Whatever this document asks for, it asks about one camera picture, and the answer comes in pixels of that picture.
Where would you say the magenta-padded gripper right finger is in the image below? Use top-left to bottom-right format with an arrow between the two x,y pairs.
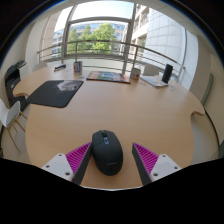
131,142 -> 183,186

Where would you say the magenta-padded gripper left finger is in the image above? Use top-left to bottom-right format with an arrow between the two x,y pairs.
41,142 -> 93,186

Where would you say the black computer mouse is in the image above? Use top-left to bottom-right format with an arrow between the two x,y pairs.
91,129 -> 124,177

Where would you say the black printed mouse pad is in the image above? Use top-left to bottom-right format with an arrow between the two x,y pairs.
25,79 -> 85,109

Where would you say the light blue booklet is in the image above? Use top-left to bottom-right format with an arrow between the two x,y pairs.
140,75 -> 169,88

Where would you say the white chair with wooden legs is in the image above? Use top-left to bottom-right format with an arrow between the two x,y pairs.
0,98 -> 28,153

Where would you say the white and red printed mug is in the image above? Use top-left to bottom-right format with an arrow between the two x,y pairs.
130,67 -> 142,81

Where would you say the red magazine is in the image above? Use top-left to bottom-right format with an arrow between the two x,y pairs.
85,70 -> 132,85

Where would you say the black cylindrical speaker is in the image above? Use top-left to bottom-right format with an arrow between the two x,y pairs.
161,63 -> 174,85

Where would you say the grey-green door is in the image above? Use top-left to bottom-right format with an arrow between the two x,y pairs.
201,73 -> 214,106

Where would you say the black and blue stapler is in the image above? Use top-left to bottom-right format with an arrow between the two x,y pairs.
53,64 -> 67,73

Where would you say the black and white office printer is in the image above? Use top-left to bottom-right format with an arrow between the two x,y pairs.
4,59 -> 29,108

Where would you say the grey metal balcony railing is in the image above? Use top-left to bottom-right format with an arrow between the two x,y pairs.
36,39 -> 186,83

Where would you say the green leafy tree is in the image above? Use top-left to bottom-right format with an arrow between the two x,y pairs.
66,23 -> 118,54

